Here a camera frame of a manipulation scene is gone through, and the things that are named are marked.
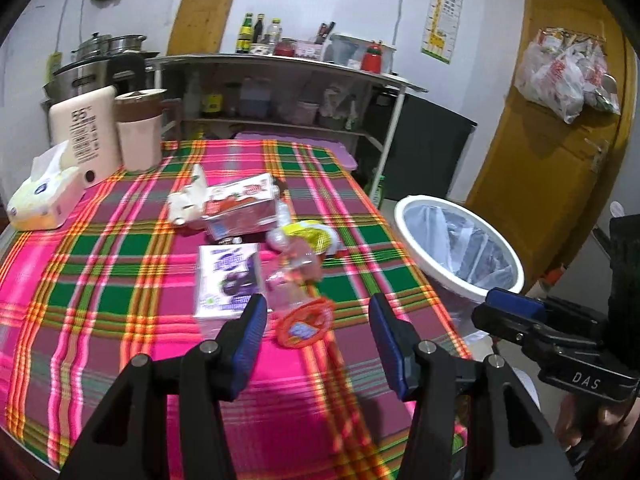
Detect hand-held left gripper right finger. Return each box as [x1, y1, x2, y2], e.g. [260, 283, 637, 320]
[368, 292, 576, 480]

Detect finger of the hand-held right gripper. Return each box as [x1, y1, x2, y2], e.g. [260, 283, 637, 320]
[486, 287, 547, 322]
[472, 302, 543, 348]

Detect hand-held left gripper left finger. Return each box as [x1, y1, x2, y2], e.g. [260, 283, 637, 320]
[60, 292, 268, 480]

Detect white trash bin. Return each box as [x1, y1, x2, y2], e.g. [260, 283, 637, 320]
[393, 194, 526, 341]

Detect orange round snack packet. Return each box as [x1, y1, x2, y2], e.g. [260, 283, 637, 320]
[274, 297, 336, 348]

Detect purple blueberry milk carton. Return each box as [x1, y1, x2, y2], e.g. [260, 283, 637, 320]
[194, 242, 266, 322]

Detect clear plastic wrapper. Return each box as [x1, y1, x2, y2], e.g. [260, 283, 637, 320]
[265, 240, 326, 311]

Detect strawberry milk carton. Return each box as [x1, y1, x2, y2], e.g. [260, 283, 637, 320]
[201, 173, 282, 241]

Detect person's right hand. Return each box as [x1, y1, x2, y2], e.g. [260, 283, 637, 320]
[555, 392, 640, 467]

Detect person's dark sweater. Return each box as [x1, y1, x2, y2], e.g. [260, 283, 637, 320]
[595, 214, 640, 361]

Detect yellow wooden door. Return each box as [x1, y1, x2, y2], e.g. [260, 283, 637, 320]
[465, 0, 636, 291]

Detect pink green plaid tablecloth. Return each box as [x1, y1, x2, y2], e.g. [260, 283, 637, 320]
[0, 139, 473, 480]

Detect crumpled white paper wrapper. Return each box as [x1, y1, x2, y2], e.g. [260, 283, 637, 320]
[166, 165, 211, 226]

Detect black cabinet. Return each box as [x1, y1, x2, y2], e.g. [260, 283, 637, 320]
[355, 82, 478, 201]

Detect pink kettle with brown lid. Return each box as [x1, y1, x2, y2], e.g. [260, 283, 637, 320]
[112, 88, 167, 173]

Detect hanging plastic bags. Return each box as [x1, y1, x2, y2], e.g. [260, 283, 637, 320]
[515, 27, 623, 125]

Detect plastic bags on shelf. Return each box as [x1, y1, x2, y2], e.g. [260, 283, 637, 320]
[320, 85, 361, 128]

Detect white yellow tissue box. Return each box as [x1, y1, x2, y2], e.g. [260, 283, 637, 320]
[6, 141, 85, 231]

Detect beige rectangular appliance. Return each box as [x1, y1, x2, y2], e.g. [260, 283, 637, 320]
[48, 85, 124, 189]

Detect grey metal shelf rack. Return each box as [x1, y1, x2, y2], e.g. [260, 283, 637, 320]
[145, 52, 430, 201]

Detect pink box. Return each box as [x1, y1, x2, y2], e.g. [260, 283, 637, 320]
[295, 39, 325, 60]

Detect clear plastic storage container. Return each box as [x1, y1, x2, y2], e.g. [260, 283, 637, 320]
[327, 34, 376, 68]

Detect green glass bottle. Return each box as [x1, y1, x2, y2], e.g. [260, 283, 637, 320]
[236, 12, 253, 54]

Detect stainless steel rice cooker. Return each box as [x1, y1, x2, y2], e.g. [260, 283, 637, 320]
[42, 52, 146, 111]

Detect steel pot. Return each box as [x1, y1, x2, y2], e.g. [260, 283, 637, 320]
[107, 34, 148, 55]
[72, 32, 113, 62]

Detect wooden cutting board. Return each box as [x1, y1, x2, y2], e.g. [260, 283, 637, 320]
[166, 0, 237, 56]

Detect giraffe wall poster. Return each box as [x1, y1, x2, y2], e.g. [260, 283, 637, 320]
[420, 0, 466, 66]

